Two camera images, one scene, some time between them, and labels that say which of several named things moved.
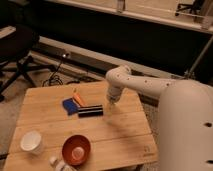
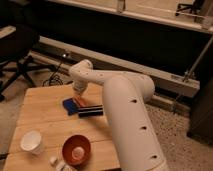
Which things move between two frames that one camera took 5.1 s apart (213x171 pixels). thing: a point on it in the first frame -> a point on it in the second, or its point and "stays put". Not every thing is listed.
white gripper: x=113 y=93 -> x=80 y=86
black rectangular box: x=91 y=111 stays put
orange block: x=78 y=98 stays put
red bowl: x=76 y=149 stays put
